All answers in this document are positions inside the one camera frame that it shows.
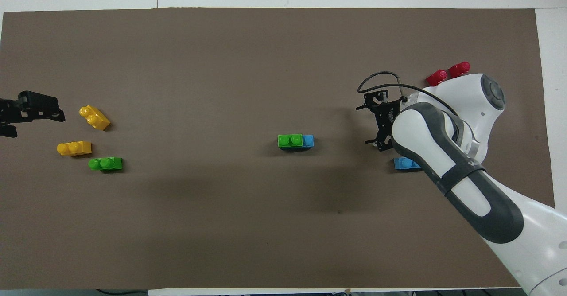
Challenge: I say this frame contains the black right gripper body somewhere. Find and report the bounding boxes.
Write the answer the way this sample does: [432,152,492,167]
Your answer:
[376,98,406,151]

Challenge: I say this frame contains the brown table mat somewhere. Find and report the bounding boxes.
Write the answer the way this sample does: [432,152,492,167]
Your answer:
[0,7,563,290]

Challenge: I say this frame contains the yellow two-stud brick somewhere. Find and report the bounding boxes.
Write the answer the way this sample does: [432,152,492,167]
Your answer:
[79,105,111,131]
[57,141,92,156]

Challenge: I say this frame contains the green two-stud brick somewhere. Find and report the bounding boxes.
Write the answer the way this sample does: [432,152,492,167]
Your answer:
[278,134,303,148]
[88,156,123,171]

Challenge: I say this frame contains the red one-stud brick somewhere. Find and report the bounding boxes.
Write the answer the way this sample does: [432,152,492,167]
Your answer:
[448,62,471,78]
[426,70,448,87]

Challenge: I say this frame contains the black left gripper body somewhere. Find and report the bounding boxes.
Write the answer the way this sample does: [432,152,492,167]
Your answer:
[0,97,21,128]

